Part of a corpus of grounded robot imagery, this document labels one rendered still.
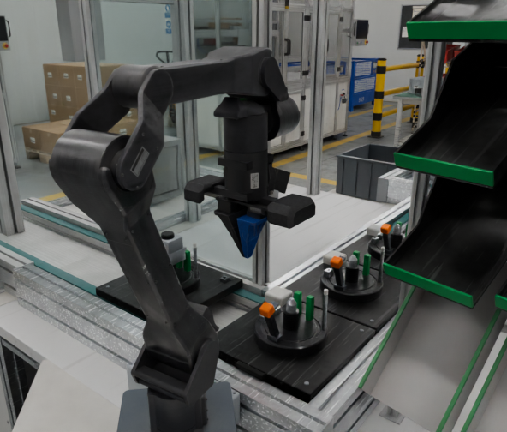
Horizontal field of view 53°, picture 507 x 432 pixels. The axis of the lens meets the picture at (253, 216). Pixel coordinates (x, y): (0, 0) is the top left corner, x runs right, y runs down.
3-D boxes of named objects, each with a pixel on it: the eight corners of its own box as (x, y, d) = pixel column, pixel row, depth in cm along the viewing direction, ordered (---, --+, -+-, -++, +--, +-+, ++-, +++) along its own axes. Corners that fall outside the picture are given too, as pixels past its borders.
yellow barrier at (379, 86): (378, 138, 759) (385, 58, 719) (366, 136, 770) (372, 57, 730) (450, 111, 1012) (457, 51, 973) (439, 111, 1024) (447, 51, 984)
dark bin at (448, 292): (472, 310, 64) (468, 269, 60) (384, 275, 73) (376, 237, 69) (563, 183, 76) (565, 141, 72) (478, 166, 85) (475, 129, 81)
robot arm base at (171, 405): (148, 446, 59) (145, 405, 57) (152, 407, 65) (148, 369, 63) (208, 440, 60) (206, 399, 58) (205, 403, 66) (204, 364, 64)
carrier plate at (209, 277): (168, 331, 102) (167, 321, 101) (96, 295, 116) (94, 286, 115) (242, 286, 119) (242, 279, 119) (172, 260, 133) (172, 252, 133)
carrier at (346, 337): (309, 405, 82) (313, 339, 77) (202, 351, 96) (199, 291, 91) (375, 338, 99) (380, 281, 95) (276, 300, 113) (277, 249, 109)
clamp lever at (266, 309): (276, 339, 91) (267, 312, 86) (267, 336, 92) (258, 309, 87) (287, 325, 93) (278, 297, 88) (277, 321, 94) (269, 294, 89)
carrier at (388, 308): (376, 337, 100) (381, 280, 95) (277, 299, 114) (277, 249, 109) (420, 291, 118) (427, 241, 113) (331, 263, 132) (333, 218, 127)
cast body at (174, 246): (165, 269, 111) (164, 239, 109) (152, 263, 114) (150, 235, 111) (192, 256, 118) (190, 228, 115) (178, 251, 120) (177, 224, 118)
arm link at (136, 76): (122, 195, 42) (108, 62, 38) (55, 182, 46) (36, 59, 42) (284, 133, 65) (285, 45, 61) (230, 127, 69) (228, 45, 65)
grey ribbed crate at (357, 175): (438, 215, 263) (444, 172, 255) (333, 193, 299) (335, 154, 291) (462, 195, 294) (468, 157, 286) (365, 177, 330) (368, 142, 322)
